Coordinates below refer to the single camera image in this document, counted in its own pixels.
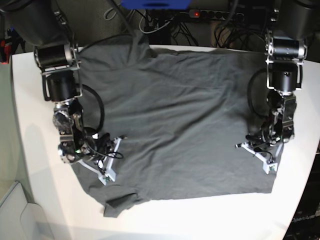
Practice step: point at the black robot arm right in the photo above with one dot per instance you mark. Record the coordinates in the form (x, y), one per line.
(43, 25)

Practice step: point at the blue box at top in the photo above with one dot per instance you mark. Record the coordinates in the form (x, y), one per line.
(155, 4)

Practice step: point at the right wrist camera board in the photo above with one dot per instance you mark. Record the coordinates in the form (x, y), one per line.
(104, 180)

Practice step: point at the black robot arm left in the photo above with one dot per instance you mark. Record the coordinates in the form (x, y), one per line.
(286, 49)

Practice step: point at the black power strip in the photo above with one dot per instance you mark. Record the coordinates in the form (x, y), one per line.
(215, 15)

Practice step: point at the dark grey t-shirt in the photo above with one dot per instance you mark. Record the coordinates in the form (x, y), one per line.
(182, 114)

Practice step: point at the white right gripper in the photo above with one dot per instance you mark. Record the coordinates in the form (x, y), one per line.
(100, 157)

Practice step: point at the red and black clamp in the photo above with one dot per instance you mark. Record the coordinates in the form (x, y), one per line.
(5, 51)

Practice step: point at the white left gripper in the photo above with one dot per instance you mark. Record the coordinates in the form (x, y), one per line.
(263, 155)

